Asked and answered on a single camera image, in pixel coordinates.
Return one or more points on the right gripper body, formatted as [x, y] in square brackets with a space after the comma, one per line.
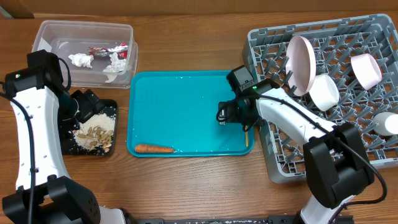
[235, 113]

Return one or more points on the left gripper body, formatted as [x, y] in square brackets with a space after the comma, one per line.
[87, 106]

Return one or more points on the wooden chopstick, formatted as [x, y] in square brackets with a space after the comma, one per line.
[246, 139]

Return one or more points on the rice and food scraps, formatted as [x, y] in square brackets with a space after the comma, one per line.
[96, 134]

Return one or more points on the white napkin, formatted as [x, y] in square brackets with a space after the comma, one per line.
[81, 60]

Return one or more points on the red foil wrapper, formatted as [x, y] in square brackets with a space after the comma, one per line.
[121, 50]

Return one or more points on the orange carrot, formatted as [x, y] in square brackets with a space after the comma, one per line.
[150, 149]

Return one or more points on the large pink plate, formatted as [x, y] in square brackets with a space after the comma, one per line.
[302, 64]

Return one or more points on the cream bowl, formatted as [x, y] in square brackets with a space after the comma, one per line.
[324, 92]

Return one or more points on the small pink bowl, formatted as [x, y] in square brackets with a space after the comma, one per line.
[366, 70]

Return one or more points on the white cup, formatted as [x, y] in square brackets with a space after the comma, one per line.
[386, 123]

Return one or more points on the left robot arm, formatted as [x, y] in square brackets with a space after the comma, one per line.
[48, 118]

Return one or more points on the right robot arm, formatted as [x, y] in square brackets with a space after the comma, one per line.
[336, 165]

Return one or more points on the grey dishwasher rack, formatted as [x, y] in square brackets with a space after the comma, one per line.
[335, 42]

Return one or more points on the black tray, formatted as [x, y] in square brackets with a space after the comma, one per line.
[66, 128]

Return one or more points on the clear plastic bin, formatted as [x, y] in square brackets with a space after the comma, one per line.
[68, 38]

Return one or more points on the teal serving tray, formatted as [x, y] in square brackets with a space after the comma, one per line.
[178, 110]

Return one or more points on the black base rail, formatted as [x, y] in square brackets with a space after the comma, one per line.
[280, 219]

